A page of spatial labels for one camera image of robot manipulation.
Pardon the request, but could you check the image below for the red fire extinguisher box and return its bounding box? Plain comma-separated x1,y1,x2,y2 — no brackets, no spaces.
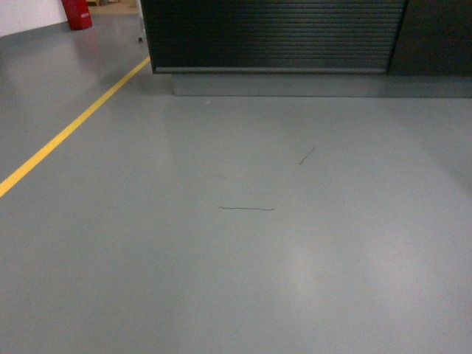
61,0,93,30

